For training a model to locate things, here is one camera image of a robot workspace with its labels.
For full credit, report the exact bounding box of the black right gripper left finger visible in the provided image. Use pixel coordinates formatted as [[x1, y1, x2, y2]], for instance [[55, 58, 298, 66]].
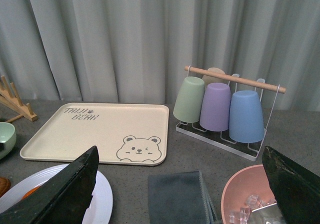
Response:
[[0, 146, 99, 223]]

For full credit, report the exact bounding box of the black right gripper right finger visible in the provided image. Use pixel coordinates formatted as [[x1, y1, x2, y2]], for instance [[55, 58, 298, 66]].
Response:
[[262, 146, 320, 223]]

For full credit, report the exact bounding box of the orange mandarin fruit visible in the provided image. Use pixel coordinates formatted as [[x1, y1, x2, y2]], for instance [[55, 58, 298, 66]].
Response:
[[22, 186, 40, 199]]

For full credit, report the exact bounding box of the white round plate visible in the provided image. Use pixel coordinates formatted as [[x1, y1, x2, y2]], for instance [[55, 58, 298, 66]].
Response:
[[0, 164, 113, 224]]

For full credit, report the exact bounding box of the metal scoop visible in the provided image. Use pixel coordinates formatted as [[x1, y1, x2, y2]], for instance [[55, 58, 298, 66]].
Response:
[[247, 203, 286, 224]]

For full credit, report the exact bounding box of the clear ice cube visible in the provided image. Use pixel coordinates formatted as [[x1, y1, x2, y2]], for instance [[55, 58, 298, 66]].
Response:
[[240, 207, 252, 223], [229, 211, 241, 224], [245, 194, 260, 209]]

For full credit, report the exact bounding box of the pink bowl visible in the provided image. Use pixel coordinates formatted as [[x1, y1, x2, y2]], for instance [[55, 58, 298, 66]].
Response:
[[221, 164, 277, 223]]

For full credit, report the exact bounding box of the white cup holder rack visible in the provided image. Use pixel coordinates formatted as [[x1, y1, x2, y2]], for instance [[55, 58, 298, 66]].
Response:
[[175, 66, 286, 161]]

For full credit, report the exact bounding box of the wooden cutting board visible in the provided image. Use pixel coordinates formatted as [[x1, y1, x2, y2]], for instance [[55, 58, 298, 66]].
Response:
[[0, 177, 11, 197]]

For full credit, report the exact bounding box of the blue cup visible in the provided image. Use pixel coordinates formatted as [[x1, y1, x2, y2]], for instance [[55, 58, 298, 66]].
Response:
[[229, 90, 265, 143]]

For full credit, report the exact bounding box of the light green bowl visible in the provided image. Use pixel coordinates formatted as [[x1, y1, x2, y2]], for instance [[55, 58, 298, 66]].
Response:
[[0, 122, 17, 159]]

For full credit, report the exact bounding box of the cream bear tray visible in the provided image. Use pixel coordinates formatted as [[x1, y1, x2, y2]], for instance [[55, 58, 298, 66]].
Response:
[[20, 103, 169, 166]]

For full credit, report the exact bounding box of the purple cup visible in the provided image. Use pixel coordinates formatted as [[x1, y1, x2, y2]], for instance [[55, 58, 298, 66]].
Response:
[[199, 83, 231, 132]]

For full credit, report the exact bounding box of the grey folded cloth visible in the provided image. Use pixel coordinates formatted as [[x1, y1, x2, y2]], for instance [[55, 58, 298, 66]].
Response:
[[148, 170, 221, 223]]

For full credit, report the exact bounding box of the wooden dish rack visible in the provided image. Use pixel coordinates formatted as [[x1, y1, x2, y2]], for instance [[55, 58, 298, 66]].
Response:
[[0, 76, 38, 123]]

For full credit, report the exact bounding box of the light green cup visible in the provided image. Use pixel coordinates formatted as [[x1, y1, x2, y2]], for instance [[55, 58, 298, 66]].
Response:
[[173, 76, 205, 123]]

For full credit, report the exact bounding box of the beige cup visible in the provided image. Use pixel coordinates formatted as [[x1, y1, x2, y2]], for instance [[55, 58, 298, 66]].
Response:
[[202, 67, 225, 87]]

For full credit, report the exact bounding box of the grey curtain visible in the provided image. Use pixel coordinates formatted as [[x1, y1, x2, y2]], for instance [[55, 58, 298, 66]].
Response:
[[0, 0, 320, 111]]

